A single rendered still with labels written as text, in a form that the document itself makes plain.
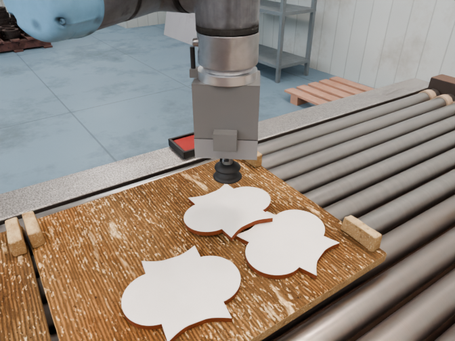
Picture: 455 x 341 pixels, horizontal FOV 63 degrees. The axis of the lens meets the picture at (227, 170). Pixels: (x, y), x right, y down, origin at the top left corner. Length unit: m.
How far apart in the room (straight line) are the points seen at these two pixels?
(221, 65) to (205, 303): 0.28
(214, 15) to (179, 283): 0.32
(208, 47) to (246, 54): 0.04
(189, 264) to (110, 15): 0.31
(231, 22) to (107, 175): 0.43
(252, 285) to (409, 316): 0.19
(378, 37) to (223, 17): 3.75
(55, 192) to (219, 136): 0.38
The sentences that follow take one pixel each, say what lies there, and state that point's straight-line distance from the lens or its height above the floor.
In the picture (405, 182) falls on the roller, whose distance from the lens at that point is 0.77.
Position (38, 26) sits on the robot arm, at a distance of 0.38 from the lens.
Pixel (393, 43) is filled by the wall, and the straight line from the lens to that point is 4.07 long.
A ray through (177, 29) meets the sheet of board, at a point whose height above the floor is 0.15.
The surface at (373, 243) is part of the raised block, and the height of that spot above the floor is 0.95.
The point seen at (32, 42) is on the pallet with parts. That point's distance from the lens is 6.16.
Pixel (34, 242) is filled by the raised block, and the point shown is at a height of 0.95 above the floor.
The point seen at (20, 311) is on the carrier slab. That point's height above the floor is 0.94.
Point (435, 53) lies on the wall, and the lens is 3.88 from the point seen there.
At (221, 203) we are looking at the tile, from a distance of 0.59.
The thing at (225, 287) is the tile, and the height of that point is 0.94.
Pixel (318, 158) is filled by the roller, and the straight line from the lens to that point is 0.79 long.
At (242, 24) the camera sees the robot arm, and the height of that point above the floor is 1.23.
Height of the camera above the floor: 1.30
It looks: 32 degrees down
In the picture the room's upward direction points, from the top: straight up
